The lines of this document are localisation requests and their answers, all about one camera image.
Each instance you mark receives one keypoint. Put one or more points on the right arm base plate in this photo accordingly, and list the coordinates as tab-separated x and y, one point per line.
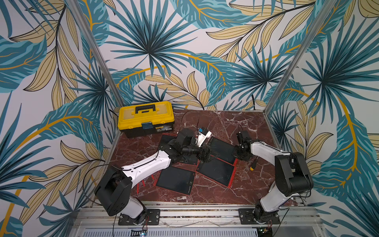
256	215

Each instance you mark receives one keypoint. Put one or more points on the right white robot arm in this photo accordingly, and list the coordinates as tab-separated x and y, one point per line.
292	175

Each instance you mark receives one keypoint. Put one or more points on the back right writing tablet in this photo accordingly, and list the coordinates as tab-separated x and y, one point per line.
222	150

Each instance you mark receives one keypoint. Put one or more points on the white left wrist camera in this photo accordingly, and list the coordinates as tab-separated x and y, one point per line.
203	134

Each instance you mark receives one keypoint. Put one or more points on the writing tablet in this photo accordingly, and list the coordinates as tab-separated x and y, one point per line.
165	139
188	159
216	170
176	179
222	150

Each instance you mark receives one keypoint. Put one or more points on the back left writing tablet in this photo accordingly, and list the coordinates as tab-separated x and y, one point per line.
188	159

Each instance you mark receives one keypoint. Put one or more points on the yellow black screwdriver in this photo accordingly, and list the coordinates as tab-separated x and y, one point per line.
254	164

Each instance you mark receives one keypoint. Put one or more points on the middle right writing tablet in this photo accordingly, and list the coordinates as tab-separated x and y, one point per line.
216	170

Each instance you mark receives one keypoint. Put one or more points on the front left writing tablet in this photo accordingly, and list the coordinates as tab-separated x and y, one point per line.
176	179

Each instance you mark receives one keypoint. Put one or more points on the aluminium front rail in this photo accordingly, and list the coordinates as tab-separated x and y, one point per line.
174	219

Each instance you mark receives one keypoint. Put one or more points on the yellow black toolbox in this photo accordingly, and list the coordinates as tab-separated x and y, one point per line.
146	119

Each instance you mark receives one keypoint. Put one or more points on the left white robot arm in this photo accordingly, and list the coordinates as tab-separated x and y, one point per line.
114	188

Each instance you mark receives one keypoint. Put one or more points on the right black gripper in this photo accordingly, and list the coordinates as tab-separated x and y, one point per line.
238	151

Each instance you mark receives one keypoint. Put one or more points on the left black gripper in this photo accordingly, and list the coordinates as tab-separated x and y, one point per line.
202	157

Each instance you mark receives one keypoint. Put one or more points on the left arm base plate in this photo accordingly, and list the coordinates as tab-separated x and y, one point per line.
148	217

